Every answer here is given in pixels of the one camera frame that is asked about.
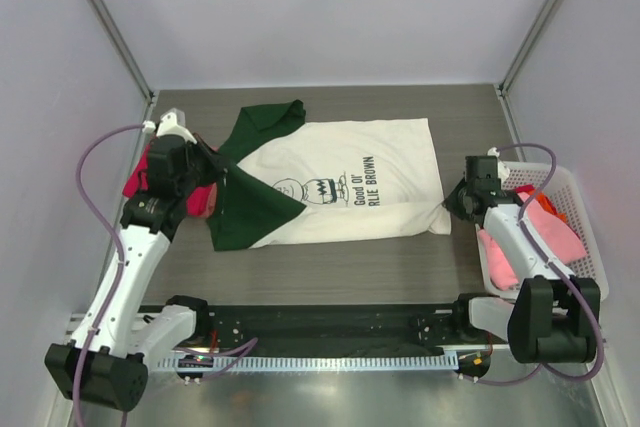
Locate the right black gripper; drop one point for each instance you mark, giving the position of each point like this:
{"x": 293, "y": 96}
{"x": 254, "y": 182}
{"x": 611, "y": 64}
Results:
{"x": 451, "y": 202}

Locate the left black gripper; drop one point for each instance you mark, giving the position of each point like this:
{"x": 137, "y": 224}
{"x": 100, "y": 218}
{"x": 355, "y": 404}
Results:
{"x": 212, "y": 158}

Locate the white green printed t-shirt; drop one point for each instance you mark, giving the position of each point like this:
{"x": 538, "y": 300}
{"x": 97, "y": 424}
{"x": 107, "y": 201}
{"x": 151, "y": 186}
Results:
{"x": 292, "y": 181}

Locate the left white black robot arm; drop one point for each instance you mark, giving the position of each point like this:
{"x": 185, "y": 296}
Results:
{"x": 106, "y": 362}

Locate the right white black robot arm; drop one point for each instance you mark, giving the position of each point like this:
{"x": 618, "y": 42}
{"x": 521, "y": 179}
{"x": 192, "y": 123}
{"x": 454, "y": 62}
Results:
{"x": 555, "y": 316}

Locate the folded salmon t-shirt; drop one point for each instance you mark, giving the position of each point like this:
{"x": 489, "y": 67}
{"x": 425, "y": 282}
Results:
{"x": 209, "y": 201}

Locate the folded magenta t-shirt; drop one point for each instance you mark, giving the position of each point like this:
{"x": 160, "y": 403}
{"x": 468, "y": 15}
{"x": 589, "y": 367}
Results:
{"x": 137, "y": 181}

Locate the orange t-shirt in basket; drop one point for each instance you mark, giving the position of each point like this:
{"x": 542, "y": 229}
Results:
{"x": 542, "y": 209}

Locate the white plastic laundry basket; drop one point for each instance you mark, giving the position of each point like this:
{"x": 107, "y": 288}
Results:
{"x": 564, "y": 194}

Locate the pink t-shirt in basket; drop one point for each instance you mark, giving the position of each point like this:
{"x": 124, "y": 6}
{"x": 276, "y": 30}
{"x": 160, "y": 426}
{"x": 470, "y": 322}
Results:
{"x": 562, "y": 240}

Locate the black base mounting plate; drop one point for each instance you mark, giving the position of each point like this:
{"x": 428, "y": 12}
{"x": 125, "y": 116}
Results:
{"x": 341, "y": 331}

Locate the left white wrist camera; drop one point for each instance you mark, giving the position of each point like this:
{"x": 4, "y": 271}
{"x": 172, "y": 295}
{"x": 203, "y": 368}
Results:
{"x": 172, "y": 122}

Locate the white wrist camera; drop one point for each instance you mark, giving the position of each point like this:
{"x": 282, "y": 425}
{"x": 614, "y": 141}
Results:
{"x": 503, "y": 170}
{"x": 172, "y": 122}

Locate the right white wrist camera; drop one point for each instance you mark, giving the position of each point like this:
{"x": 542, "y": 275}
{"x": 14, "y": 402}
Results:
{"x": 503, "y": 170}

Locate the white slotted cable duct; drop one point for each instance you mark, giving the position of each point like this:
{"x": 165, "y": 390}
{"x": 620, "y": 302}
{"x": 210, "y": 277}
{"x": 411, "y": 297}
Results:
{"x": 198, "y": 365}

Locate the aluminium front rail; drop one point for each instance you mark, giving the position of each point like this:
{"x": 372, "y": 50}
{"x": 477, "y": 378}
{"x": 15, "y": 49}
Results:
{"x": 75, "y": 322}

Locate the left aluminium frame post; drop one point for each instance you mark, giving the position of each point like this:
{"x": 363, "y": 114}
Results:
{"x": 114, "y": 35}

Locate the aluminium frame post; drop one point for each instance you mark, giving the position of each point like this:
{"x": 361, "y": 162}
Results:
{"x": 114, "y": 35}
{"x": 541, "y": 21}

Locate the right aluminium frame post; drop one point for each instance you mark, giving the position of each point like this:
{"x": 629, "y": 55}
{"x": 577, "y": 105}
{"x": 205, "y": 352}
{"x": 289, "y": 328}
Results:
{"x": 541, "y": 21}

